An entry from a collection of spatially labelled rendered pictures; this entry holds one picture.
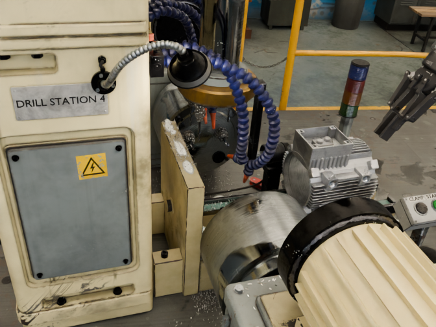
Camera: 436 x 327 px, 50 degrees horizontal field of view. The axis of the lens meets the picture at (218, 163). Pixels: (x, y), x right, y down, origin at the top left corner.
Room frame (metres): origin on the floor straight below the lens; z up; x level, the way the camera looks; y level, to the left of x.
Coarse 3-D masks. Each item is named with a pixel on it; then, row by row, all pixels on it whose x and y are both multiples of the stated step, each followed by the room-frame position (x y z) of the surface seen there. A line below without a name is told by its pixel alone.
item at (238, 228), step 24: (264, 192) 0.78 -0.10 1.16; (216, 216) 0.74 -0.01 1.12; (240, 216) 0.71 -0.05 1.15; (264, 216) 0.70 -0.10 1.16; (288, 216) 0.71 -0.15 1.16; (216, 240) 0.69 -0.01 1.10; (240, 240) 0.65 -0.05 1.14; (264, 240) 0.64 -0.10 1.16; (216, 264) 0.65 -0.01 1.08; (240, 264) 0.61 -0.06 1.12; (264, 264) 0.60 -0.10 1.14; (216, 288) 0.62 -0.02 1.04
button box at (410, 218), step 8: (400, 200) 0.92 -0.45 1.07; (408, 200) 0.91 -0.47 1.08; (416, 200) 0.91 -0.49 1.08; (424, 200) 0.92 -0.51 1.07; (432, 200) 0.92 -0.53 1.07; (400, 208) 0.91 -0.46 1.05; (408, 208) 0.89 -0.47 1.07; (432, 208) 0.90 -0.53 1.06; (400, 216) 0.90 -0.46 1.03; (408, 216) 0.88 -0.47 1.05; (416, 216) 0.87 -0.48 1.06; (424, 216) 0.88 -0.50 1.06; (432, 216) 0.88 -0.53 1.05; (408, 224) 0.87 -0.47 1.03; (416, 224) 0.86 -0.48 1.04; (424, 224) 0.88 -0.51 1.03; (432, 224) 0.89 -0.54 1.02
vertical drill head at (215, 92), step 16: (208, 0) 0.93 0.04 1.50; (224, 0) 0.92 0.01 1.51; (240, 0) 0.94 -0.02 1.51; (208, 16) 0.93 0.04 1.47; (224, 16) 0.92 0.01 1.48; (240, 16) 0.94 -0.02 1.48; (208, 32) 0.93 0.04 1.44; (224, 32) 0.92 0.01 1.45; (240, 32) 0.95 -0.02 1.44; (208, 48) 0.93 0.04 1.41; (224, 48) 0.92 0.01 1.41; (240, 48) 0.96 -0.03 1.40; (240, 64) 0.99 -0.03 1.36; (208, 80) 0.91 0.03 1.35; (224, 80) 0.91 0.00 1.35; (240, 80) 0.93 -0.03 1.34; (192, 96) 0.89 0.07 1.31; (208, 96) 0.88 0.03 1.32; (224, 96) 0.88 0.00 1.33
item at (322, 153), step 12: (300, 132) 1.08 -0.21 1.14; (312, 132) 1.11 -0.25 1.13; (324, 132) 1.12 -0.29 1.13; (336, 132) 1.11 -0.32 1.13; (300, 144) 1.06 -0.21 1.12; (312, 144) 1.07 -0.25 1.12; (324, 144) 1.06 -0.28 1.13; (348, 144) 1.04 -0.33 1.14; (312, 156) 1.00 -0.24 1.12; (324, 156) 1.01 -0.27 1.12; (336, 156) 1.03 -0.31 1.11; (348, 156) 1.04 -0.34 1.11; (324, 168) 1.01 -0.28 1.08
